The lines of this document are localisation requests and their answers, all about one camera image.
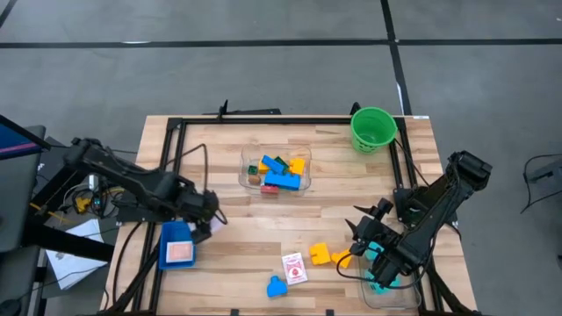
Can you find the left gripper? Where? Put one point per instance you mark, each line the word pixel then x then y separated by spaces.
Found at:
pixel 199 208

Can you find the clear plastic bin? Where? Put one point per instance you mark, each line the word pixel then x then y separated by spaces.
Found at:
pixel 303 151
pixel 395 303

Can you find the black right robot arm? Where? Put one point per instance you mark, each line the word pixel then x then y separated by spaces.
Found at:
pixel 434 215

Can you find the blue plastic tray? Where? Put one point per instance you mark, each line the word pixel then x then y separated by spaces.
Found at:
pixel 169 232

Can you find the short black stand foot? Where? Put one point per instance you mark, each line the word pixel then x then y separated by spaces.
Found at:
pixel 355 105

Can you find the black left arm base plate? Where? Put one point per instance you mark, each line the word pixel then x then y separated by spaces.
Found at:
pixel 131 215

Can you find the small dark green brick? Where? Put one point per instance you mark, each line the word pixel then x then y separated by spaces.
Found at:
pixel 252 170

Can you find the black side cart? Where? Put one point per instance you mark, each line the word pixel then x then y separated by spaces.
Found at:
pixel 17 197

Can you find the blue arched toy brick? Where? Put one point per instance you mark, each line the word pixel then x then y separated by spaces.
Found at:
pixel 276 288

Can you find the long blue toy brick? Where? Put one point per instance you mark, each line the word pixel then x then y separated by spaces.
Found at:
pixel 283 181

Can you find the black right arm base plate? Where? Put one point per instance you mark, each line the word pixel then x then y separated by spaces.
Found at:
pixel 400 202

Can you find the large yellow notched brick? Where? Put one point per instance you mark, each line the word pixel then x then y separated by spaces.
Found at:
pixel 319 254

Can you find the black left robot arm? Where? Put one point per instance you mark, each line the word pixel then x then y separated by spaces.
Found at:
pixel 131 180

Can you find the yellow wedge toy brick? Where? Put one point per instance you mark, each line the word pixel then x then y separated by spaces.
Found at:
pixel 343 260

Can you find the white paper sheets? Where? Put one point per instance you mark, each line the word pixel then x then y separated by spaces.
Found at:
pixel 70 272

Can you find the small wooden block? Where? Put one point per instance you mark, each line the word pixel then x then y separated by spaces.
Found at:
pixel 254 179

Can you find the card deck red emblem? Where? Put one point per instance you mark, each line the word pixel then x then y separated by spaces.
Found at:
pixel 294 269

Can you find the green monster face bucket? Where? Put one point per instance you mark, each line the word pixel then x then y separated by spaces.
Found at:
pixel 373 129

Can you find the slim blue toy brick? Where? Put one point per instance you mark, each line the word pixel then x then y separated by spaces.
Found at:
pixel 273 164

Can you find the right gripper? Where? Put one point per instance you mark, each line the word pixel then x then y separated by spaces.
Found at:
pixel 377 237

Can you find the grey floor stand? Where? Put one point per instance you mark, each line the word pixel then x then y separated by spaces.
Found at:
pixel 546 171

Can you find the teal foam die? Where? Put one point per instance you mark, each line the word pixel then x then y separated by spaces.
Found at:
pixel 376 287
pixel 373 253

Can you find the long black stand foot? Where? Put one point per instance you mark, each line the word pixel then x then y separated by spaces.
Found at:
pixel 254 111

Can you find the yellow stepped toy brick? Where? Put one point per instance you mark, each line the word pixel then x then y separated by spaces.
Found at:
pixel 297 167

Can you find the red toy brick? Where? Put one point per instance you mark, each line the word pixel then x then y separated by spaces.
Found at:
pixel 268 190

